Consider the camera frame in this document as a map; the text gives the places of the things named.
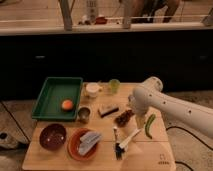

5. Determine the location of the white paper cup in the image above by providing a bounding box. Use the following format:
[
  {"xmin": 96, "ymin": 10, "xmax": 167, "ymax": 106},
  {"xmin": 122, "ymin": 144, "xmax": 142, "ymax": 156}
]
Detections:
[{"xmin": 86, "ymin": 83, "xmax": 101, "ymax": 98}]

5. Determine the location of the grey folded cloth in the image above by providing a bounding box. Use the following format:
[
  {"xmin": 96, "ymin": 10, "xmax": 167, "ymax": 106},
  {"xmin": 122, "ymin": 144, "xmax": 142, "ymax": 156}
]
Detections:
[{"xmin": 78, "ymin": 131, "xmax": 101, "ymax": 156}]

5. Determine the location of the small metal spoon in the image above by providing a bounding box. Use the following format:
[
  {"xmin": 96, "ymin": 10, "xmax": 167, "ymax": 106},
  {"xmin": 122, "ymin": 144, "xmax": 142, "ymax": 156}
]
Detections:
[{"xmin": 113, "ymin": 126, "xmax": 120, "ymax": 160}]

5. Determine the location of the green plastic tray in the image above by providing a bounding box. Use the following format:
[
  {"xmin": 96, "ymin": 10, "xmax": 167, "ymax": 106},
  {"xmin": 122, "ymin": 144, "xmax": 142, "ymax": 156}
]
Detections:
[{"xmin": 32, "ymin": 77, "xmax": 83, "ymax": 121}]

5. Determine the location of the green translucent cup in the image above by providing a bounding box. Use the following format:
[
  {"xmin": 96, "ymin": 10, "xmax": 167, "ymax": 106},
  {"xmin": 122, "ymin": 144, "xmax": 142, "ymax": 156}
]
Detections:
[{"xmin": 109, "ymin": 79, "xmax": 120, "ymax": 94}]

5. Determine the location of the white handled brush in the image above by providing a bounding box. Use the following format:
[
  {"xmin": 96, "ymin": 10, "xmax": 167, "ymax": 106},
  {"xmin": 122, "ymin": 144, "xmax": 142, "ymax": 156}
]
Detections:
[{"xmin": 118, "ymin": 128, "xmax": 142, "ymax": 153}]

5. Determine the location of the wooden block eraser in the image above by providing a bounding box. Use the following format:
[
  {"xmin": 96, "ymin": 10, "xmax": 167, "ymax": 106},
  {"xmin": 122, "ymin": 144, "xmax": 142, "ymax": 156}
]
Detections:
[{"xmin": 98, "ymin": 104, "xmax": 119, "ymax": 118}]

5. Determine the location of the orange fruit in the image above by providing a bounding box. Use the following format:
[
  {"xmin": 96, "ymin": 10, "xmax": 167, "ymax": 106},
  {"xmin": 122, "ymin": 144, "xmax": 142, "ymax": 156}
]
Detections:
[{"xmin": 61, "ymin": 99, "xmax": 73, "ymax": 111}]

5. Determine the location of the small metal cup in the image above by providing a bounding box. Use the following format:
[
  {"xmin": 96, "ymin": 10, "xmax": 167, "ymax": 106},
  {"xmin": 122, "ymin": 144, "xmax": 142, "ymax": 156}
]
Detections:
[{"xmin": 78, "ymin": 107, "xmax": 90, "ymax": 123}]

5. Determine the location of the black power cable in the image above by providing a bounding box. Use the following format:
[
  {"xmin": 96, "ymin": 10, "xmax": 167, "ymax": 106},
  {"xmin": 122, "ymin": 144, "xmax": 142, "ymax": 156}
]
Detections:
[{"xmin": 165, "ymin": 125, "xmax": 213, "ymax": 171}]

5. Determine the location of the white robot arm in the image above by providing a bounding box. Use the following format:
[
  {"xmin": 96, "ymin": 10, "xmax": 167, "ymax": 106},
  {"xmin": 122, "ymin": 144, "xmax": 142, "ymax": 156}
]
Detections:
[{"xmin": 129, "ymin": 76, "xmax": 213, "ymax": 139}]

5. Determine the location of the dark grape bunch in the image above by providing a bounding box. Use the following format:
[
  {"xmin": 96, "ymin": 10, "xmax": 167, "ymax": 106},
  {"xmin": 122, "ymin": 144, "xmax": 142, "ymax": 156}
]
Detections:
[{"xmin": 114, "ymin": 110, "xmax": 134, "ymax": 127}]

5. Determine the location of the dark purple bowl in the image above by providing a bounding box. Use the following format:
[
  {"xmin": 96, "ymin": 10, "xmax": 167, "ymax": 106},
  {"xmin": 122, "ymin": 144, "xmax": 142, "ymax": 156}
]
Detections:
[{"xmin": 39, "ymin": 123, "xmax": 66, "ymax": 151}]

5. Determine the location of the red object on shelf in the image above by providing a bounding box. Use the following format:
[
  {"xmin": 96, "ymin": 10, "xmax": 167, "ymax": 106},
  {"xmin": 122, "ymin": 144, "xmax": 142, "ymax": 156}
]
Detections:
[{"xmin": 95, "ymin": 17, "xmax": 108, "ymax": 24}]

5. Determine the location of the green chili pepper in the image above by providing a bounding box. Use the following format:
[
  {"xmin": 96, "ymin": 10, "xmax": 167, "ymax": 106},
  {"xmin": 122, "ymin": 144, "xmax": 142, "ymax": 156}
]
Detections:
[{"xmin": 145, "ymin": 114, "xmax": 156, "ymax": 139}]

